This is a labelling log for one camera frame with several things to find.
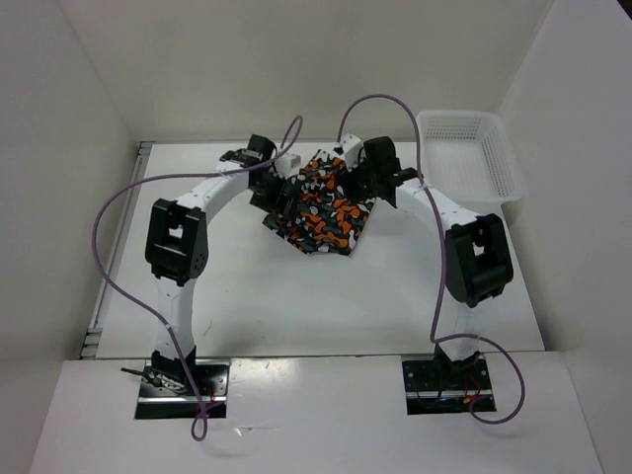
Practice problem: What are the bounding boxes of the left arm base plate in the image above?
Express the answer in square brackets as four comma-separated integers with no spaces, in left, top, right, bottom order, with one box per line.
[134,360,230,420]

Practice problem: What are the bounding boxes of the orange camouflage shorts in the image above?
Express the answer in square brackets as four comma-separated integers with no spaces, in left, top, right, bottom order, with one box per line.
[263,149,376,256]

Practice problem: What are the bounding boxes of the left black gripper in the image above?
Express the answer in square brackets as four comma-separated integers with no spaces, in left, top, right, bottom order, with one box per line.
[249,169,301,221]

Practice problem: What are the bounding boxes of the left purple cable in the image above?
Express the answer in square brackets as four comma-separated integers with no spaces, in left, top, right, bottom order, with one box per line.
[92,116,303,441]

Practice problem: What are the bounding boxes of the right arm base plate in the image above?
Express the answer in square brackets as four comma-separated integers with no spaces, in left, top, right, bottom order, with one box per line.
[401,355,497,416]

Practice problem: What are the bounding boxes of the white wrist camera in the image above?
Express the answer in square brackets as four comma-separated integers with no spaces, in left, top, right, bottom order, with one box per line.
[333,133,363,171]
[273,153,301,179]

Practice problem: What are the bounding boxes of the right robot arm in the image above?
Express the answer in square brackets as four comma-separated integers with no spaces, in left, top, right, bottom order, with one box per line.
[338,134,514,389]

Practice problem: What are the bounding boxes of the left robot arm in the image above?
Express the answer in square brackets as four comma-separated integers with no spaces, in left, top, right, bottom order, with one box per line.
[144,134,301,395]

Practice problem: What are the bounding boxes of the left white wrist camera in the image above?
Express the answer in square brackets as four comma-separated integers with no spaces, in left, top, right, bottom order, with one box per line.
[273,153,301,179]

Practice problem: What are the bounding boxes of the white plastic basket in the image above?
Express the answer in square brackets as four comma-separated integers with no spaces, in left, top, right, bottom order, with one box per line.
[417,110,524,204]

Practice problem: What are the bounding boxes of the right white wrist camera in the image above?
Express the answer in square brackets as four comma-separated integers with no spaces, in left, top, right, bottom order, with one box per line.
[333,133,363,171]

